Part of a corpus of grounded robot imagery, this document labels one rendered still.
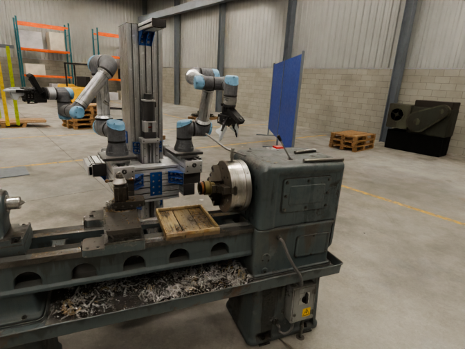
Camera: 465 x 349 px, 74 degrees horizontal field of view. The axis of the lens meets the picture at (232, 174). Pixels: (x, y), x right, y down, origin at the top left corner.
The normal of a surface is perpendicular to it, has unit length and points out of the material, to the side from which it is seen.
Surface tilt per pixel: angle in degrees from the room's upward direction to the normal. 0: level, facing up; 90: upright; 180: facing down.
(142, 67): 90
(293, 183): 90
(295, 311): 87
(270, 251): 90
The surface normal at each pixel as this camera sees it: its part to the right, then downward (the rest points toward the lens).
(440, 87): -0.77, 0.14
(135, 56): 0.51, 0.27
